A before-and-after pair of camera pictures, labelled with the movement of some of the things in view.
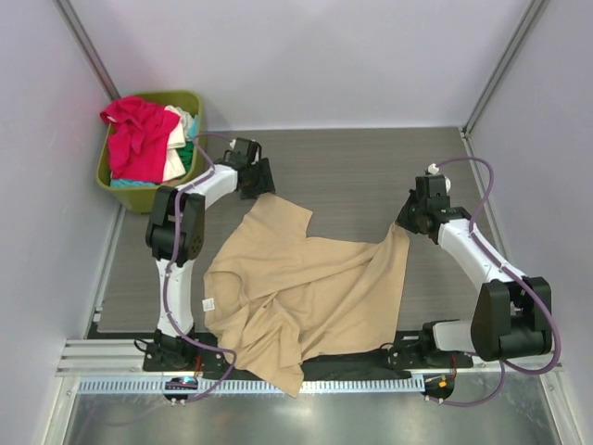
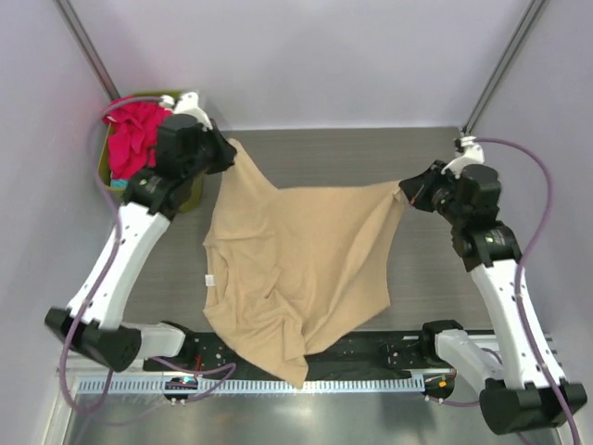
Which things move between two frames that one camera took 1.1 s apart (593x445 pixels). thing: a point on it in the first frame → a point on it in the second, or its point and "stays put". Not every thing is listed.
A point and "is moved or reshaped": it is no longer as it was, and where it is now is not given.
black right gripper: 403,220 → 418,189
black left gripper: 266,185 → 226,151
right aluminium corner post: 516,43 stays put
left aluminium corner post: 78,31 stays put
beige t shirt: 283,298 is moved or reshaped
